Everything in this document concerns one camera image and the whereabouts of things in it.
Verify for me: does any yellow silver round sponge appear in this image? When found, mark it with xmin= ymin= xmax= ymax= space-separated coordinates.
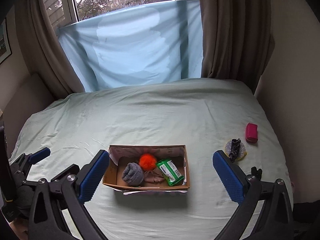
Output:
xmin=225 ymin=139 xmax=247 ymax=163

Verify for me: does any orange fluffy plush ball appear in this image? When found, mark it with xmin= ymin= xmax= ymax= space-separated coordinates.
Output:
xmin=139 ymin=153 xmax=157 ymax=171

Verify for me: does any black patterned scrunchie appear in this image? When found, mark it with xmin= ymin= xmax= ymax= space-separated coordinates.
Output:
xmin=228 ymin=139 xmax=241 ymax=163

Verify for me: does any magenta zip pouch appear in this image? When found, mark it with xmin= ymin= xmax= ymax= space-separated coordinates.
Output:
xmin=245 ymin=123 xmax=258 ymax=144

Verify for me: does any green wet wipes pack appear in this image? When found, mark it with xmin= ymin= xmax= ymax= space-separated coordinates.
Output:
xmin=156 ymin=158 xmax=184 ymax=186

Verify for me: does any black sock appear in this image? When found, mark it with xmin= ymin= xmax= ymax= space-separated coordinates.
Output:
xmin=251 ymin=166 xmax=263 ymax=181

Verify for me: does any grey fluffy rolled sock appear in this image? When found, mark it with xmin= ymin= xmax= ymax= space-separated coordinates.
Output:
xmin=121 ymin=163 xmax=144 ymax=186

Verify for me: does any pink cloth in box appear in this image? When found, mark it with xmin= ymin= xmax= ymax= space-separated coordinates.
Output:
xmin=144 ymin=167 xmax=165 ymax=184

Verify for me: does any cardboard box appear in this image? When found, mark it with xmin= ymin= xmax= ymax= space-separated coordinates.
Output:
xmin=103 ymin=145 xmax=190 ymax=195

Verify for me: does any brown curtain left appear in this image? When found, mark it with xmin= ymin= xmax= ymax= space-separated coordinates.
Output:
xmin=15 ymin=0 xmax=85 ymax=99

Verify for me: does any brown curtain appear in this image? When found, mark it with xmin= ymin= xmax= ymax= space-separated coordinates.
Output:
xmin=15 ymin=0 xmax=85 ymax=99
xmin=200 ymin=0 xmax=274 ymax=92

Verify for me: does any pale green bed sheet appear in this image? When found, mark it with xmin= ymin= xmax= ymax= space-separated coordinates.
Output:
xmin=11 ymin=79 xmax=291 ymax=239

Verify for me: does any light blue window cloth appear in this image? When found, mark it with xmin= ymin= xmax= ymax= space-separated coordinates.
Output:
xmin=58 ymin=0 xmax=203 ymax=92

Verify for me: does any brown curtain right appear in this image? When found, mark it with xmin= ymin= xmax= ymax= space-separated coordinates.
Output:
xmin=200 ymin=0 xmax=274 ymax=92

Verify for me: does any framed wall picture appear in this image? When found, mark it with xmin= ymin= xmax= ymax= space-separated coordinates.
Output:
xmin=0 ymin=18 xmax=12 ymax=64

